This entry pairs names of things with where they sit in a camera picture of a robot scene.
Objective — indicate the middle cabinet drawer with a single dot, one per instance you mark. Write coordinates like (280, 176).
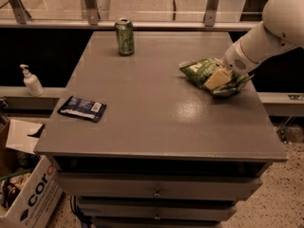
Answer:
(158, 209)

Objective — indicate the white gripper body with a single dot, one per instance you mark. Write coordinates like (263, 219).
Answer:
(234, 59)

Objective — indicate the grey drawer cabinet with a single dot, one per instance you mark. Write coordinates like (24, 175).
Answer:
(156, 121)

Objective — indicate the blue snack packet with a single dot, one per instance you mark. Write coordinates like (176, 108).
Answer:
(82, 109)

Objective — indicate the green jalapeno chip bag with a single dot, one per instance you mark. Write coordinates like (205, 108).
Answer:
(200, 70)

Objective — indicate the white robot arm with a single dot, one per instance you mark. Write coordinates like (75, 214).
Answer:
(280, 30)

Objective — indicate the top cabinet drawer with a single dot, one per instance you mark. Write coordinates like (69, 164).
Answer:
(157, 187)

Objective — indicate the green soda can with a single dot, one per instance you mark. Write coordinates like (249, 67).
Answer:
(125, 36)

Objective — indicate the white cardboard box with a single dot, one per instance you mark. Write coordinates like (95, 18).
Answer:
(38, 198)

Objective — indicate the cabinet drawer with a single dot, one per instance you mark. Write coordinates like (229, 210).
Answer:
(157, 187)
(158, 209)

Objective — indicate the white pump dispenser bottle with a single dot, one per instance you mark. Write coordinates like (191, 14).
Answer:
(32, 82)

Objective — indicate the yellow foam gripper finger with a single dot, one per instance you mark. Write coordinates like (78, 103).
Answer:
(220, 77)

